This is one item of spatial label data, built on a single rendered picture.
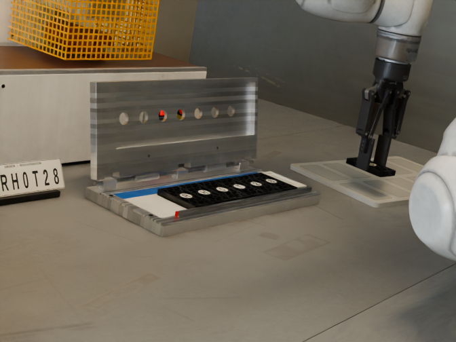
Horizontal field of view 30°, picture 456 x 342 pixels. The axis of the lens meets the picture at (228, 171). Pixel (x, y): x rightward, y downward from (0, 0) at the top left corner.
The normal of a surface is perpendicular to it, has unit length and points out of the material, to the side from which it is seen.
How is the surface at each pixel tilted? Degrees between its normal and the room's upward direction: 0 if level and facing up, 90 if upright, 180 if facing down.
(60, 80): 90
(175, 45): 90
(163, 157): 78
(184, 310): 0
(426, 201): 99
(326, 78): 90
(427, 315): 0
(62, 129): 90
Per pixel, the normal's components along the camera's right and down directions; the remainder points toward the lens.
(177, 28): 0.77, 0.29
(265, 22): -0.61, 0.12
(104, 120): 0.74, 0.11
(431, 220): -0.94, 0.09
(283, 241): 0.16, -0.95
